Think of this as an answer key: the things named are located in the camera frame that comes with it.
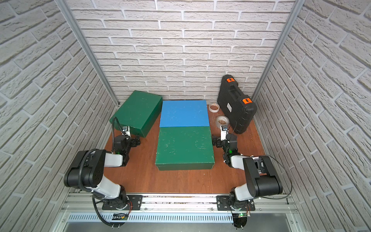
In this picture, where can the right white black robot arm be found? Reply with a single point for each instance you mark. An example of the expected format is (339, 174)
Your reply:
(261, 177)

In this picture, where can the left aluminium corner post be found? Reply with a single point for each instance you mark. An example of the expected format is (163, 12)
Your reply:
(71, 20)

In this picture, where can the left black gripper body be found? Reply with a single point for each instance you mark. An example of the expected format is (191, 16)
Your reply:
(132, 142)

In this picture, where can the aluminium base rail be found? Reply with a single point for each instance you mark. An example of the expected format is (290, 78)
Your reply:
(78, 207)

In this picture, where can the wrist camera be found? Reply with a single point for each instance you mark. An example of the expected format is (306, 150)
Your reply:
(125, 130)
(224, 132)

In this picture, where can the green shoebox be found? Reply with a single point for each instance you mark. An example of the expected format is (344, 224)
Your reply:
(139, 112)
(184, 148)

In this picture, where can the black mounting plate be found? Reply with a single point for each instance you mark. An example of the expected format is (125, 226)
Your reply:
(225, 203)
(132, 202)

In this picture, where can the black tool case orange latches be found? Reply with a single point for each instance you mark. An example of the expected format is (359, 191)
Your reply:
(237, 106)

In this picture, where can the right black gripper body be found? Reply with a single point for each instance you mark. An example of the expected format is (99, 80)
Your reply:
(220, 143)

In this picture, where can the near clear tape roll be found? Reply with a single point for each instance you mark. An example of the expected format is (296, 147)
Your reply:
(222, 121)

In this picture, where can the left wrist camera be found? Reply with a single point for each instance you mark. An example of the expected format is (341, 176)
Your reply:
(125, 130)

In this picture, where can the far tape roll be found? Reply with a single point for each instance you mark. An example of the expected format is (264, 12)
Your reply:
(214, 107)

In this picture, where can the blue shoebox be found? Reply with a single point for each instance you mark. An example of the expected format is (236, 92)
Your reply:
(184, 113)

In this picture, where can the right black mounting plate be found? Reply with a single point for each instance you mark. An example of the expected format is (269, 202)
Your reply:
(225, 203)

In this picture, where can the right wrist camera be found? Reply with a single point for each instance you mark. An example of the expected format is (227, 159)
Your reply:
(224, 132)

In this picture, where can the right aluminium corner post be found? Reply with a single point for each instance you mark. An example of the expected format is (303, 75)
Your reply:
(279, 44)

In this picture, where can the aluminium corner post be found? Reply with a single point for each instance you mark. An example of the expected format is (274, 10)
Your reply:
(71, 20)
(279, 44)

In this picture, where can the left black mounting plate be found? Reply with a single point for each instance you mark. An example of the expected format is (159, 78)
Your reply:
(132, 202)

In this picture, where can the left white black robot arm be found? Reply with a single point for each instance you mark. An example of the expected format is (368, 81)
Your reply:
(86, 173)

